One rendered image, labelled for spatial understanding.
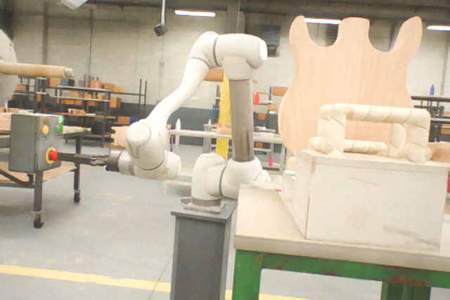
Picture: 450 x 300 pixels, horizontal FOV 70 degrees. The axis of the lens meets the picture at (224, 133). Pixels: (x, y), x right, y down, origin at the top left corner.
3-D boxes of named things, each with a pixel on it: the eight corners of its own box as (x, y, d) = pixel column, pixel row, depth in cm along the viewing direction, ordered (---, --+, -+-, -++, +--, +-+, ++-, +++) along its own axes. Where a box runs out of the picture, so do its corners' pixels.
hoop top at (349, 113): (333, 118, 64) (334, 101, 64) (328, 117, 67) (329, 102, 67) (433, 126, 64) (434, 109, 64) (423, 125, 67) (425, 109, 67)
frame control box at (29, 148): (-47, 187, 105) (-44, 109, 104) (3, 175, 126) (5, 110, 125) (24, 194, 104) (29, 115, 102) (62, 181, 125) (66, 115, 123)
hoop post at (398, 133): (391, 158, 72) (396, 116, 72) (384, 156, 76) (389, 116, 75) (406, 159, 72) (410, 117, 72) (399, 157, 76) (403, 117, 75)
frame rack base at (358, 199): (305, 241, 64) (313, 156, 63) (290, 217, 79) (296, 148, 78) (441, 251, 64) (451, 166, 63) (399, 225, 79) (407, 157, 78)
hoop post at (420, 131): (413, 163, 64) (418, 116, 64) (403, 161, 67) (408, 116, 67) (429, 164, 64) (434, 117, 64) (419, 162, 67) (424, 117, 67)
